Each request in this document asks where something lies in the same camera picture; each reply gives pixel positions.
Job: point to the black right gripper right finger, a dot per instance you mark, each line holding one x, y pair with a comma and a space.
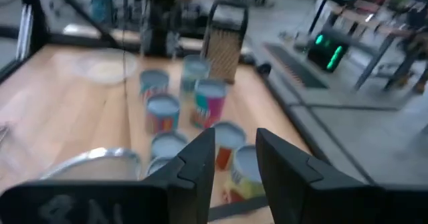
291, 190

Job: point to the large steel mesh strainer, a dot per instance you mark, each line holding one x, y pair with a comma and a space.
97, 167

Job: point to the computer tower green lights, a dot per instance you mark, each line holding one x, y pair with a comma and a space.
327, 53

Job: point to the mixed vegetables can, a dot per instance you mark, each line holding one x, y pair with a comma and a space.
195, 70

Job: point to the striped label can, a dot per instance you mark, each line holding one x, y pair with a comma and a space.
162, 112
154, 82

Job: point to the beige grain heap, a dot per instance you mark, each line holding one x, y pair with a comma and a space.
107, 72

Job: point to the yellow green label can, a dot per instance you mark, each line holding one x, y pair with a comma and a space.
245, 170

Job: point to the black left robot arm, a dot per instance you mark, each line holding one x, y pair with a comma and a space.
162, 16

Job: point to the diced tomatoes can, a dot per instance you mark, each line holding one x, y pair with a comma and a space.
229, 138

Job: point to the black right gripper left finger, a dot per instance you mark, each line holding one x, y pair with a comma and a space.
197, 184

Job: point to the orange label can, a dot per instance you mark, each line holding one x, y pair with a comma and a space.
156, 165

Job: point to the black mat hazard stripe edge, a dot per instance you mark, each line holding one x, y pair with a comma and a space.
294, 67

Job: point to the wooden shelf black metal frame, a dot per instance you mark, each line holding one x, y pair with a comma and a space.
136, 130

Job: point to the teal tuna fish can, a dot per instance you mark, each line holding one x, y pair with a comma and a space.
168, 144

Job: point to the black table frame rails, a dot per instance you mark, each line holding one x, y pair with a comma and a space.
33, 23

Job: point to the teal and magenta can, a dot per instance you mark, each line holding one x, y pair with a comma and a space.
209, 102

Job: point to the wooden desk black legs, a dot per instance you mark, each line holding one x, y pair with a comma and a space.
368, 21

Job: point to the clear glass bowl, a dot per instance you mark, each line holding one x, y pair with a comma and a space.
80, 67

